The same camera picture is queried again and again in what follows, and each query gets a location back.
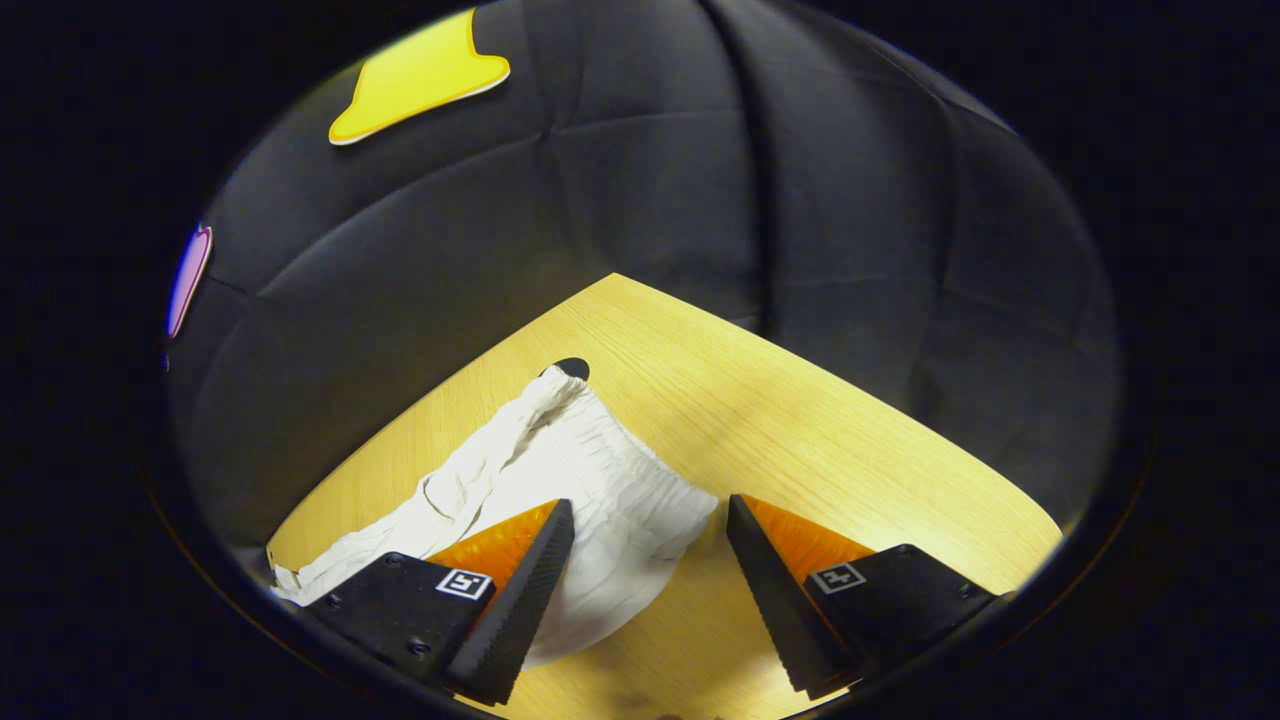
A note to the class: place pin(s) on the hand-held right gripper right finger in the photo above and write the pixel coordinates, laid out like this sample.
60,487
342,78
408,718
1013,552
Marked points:
770,590

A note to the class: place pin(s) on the white jeans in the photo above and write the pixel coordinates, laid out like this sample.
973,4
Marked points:
610,480

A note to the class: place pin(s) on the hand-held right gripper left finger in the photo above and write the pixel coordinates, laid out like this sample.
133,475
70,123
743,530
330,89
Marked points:
530,600

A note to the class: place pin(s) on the black backdrop cloth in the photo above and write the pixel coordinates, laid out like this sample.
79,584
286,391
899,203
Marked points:
700,180

